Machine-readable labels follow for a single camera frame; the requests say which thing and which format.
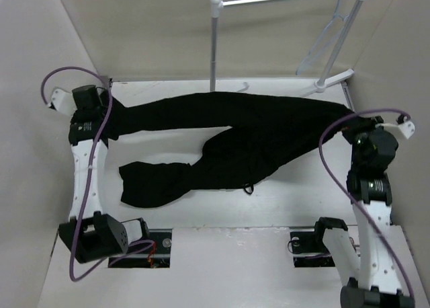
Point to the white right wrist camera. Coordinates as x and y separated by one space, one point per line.
403 131

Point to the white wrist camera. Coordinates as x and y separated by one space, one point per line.
62 101
403 131

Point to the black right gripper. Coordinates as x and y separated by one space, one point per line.
367 124

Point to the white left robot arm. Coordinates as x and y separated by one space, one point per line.
90 233

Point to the light blue clothes hanger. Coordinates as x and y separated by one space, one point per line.
323 41

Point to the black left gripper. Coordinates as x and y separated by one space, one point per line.
74 119

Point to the left aluminium table rail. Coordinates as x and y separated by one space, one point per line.
106 82

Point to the white metal clothes rack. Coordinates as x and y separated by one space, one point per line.
258 38

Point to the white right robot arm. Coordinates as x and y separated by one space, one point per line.
372 274

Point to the black trousers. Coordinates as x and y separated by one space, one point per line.
259 134

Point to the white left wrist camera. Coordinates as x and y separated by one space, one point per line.
62 101

